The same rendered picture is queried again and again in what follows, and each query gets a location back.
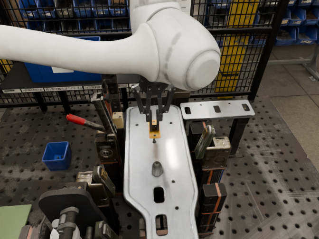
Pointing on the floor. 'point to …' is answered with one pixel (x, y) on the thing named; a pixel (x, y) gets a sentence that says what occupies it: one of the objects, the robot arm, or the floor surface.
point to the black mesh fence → (279, 13)
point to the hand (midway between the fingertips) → (154, 120)
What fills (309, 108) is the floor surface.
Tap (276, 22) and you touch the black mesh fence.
